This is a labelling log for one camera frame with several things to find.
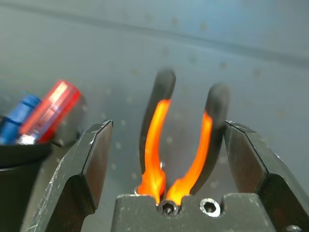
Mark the grey metal pegboard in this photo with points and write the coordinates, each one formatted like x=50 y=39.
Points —
x=72 y=48

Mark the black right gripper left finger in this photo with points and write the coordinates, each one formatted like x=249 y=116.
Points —
x=72 y=169

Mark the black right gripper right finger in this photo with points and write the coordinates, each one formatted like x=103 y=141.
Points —
x=253 y=164

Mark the black plastic cup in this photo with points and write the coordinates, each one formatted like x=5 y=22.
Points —
x=14 y=174

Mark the orange black pliers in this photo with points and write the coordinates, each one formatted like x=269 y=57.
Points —
x=154 y=135

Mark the blue marker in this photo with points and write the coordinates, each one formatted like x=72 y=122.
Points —
x=17 y=116

